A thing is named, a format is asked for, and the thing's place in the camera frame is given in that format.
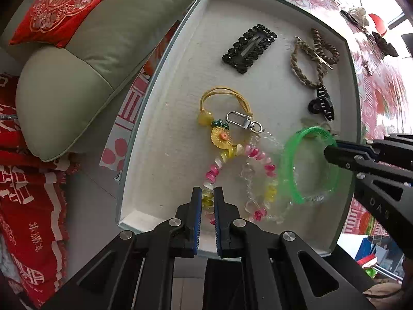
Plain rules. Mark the black beaded snap hair clip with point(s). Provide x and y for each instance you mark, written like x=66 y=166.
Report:
x=235 y=59

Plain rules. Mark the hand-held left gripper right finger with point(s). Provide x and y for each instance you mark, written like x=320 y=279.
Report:
x=219 y=226

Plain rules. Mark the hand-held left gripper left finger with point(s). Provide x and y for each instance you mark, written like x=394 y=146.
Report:
x=196 y=226

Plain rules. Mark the blue box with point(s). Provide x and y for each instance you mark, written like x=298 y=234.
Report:
x=371 y=248

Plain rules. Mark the cream flower hair clip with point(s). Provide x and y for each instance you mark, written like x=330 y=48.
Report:
x=358 y=14

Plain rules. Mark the red embroidered cushion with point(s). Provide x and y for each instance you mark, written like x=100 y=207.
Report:
x=64 y=6

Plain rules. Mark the green bangle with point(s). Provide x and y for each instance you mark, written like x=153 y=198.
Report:
x=287 y=168

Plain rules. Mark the black claw hair clip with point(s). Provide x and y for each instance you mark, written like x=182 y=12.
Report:
x=324 y=101

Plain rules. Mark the red printed cloth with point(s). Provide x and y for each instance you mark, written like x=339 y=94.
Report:
x=29 y=200

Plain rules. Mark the black bow hair clip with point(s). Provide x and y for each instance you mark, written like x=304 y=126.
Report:
x=385 y=45

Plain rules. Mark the white tray with grey rim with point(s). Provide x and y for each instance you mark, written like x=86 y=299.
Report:
x=180 y=103

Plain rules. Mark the strawberry print tablecloth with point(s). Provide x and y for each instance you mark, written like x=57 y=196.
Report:
x=384 y=103

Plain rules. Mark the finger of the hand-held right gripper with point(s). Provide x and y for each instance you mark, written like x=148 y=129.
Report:
x=351 y=145
x=342 y=159

